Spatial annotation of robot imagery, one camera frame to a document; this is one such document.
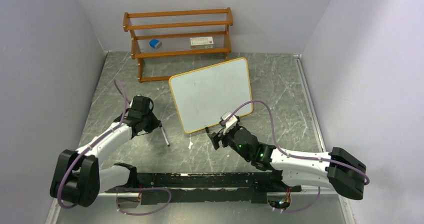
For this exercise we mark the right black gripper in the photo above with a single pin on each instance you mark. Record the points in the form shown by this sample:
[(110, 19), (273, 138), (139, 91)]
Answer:
[(216, 137)]

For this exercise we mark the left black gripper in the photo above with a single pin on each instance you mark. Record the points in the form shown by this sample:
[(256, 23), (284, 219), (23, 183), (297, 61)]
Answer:
[(154, 123)]

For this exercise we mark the white marker pen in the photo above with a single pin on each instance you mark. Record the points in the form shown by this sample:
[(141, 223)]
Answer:
[(164, 135)]

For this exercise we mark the whiteboard with yellow frame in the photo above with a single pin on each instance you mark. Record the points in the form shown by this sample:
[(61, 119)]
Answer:
[(203, 95)]

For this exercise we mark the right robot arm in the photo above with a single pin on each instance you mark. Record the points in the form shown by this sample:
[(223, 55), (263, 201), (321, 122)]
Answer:
[(337, 169)]

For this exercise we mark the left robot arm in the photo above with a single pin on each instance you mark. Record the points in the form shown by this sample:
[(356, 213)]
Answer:
[(89, 158)]

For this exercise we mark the blue whiteboard eraser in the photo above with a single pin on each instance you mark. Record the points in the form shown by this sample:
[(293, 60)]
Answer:
[(155, 43)]

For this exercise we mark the wooden two-tier shelf rack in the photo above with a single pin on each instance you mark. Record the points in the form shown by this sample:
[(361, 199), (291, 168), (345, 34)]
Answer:
[(174, 29)]

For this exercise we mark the white cardboard box red label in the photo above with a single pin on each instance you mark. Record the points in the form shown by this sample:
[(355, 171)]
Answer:
[(201, 43)]

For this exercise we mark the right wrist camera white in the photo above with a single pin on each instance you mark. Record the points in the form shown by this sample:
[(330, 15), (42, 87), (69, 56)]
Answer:
[(228, 121)]

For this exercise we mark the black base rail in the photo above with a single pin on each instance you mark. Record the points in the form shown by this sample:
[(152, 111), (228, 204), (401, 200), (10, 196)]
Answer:
[(158, 195)]

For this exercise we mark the aluminium frame rail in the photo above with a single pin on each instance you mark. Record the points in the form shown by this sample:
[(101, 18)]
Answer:
[(89, 184)]

